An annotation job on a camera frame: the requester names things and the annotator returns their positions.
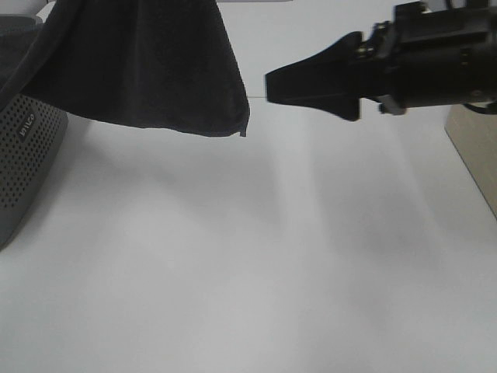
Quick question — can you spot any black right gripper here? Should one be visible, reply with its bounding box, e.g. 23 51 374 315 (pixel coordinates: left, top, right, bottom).
265 1 496 121

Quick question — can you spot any dark navy towel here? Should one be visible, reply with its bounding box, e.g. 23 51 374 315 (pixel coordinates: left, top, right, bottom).
1 1 250 137

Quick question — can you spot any beige fabric storage bin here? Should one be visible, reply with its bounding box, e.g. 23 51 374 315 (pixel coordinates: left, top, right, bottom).
445 105 496 217

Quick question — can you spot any grey perforated plastic basket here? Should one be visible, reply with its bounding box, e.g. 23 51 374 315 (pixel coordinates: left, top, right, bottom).
1 14 68 247

